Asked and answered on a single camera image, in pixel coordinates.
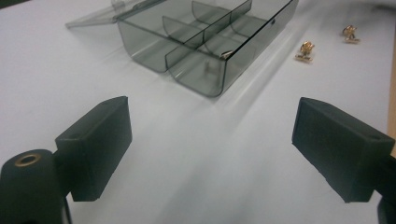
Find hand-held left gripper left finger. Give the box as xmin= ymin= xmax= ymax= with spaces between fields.
xmin=55 ymin=95 xmax=134 ymax=203

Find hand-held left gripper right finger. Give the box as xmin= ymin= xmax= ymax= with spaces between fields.
xmin=291 ymin=96 xmax=396 ymax=203

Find clear grey compartment box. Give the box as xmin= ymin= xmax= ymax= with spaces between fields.
xmin=64 ymin=0 xmax=300 ymax=99

